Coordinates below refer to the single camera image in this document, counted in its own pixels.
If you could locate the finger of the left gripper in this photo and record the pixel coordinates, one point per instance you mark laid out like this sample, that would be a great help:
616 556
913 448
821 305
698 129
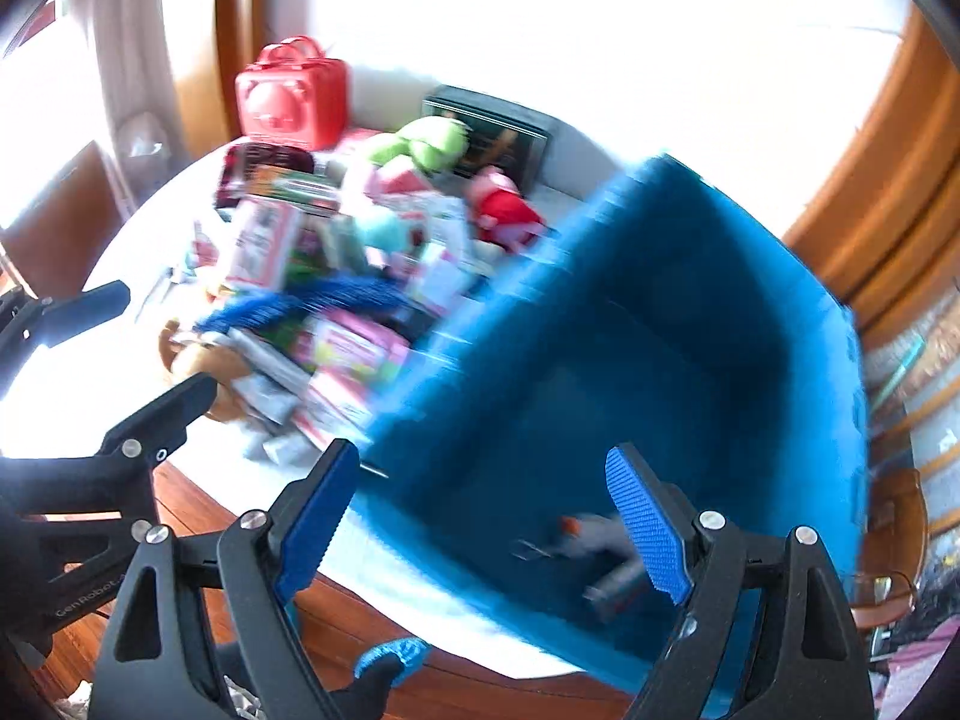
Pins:
158 429
28 323

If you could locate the wooden chair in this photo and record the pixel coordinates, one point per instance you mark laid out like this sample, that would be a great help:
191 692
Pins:
893 551

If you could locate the white foam table mat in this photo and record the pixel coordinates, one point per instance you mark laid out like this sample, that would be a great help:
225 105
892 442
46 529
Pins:
67 398

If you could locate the red pig plush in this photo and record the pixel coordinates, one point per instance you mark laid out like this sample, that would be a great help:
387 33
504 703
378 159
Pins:
500 213

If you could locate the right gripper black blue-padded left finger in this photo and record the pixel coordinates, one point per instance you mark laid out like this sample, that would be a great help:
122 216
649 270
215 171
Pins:
158 658

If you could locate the green plush toy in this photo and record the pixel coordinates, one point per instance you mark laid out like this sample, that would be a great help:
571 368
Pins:
435 143

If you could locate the red toy handbag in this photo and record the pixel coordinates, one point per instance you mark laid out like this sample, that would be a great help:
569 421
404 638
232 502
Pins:
294 94

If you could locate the blue plastic storage crate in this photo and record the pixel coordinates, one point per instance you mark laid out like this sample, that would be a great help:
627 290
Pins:
660 315

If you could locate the brown bear plush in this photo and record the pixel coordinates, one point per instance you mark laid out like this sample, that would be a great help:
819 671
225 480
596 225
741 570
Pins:
185 358

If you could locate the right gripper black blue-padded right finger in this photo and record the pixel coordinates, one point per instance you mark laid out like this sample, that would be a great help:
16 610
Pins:
805 658

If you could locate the dark framed picture box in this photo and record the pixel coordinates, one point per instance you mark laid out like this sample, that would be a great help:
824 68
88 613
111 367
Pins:
500 133

